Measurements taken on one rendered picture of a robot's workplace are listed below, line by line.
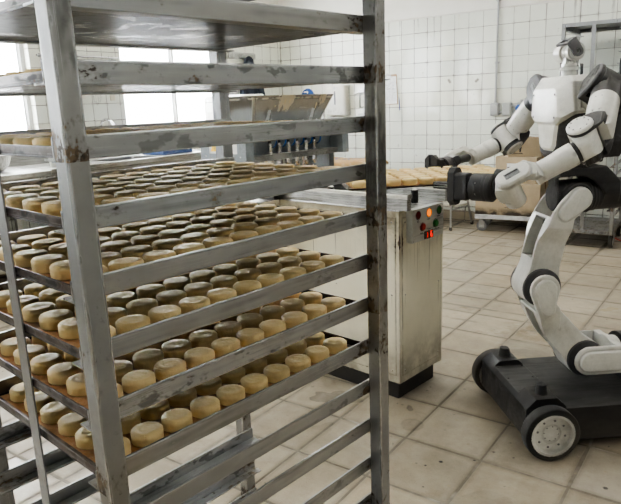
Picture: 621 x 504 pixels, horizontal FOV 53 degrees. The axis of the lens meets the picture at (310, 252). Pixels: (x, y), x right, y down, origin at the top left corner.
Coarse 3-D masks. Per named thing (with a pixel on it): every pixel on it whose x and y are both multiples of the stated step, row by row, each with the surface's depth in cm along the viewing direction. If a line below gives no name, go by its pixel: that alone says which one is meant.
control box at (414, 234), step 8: (416, 208) 255; (424, 208) 257; (432, 208) 262; (408, 216) 253; (424, 216) 258; (432, 216) 262; (440, 216) 267; (408, 224) 253; (416, 224) 254; (432, 224) 263; (440, 224) 268; (408, 232) 254; (416, 232) 255; (424, 232) 259; (432, 232) 264; (440, 232) 269; (408, 240) 255; (416, 240) 256
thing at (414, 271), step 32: (416, 192) 266; (352, 256) 271; (416, 256) 263; (320, 288) 288; (352, 288) 274; (416, 288) 266; (352, 320) 278; (416, 320) 269; (416, 352) 273; (416, 384) 282
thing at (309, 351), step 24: (312, 336) 132; (264, 360) 121; (288, 360) 120; (312, 360) 123; (216, 384) 112; (240, 384) 115; (264, 384) 112; (24, 408) 109; (48, 408) 105; (168, 408) 105; (192, 408) 103; (216, 408) 104; (72, 432) 99; (144, 432) 95; (168, 432) 99
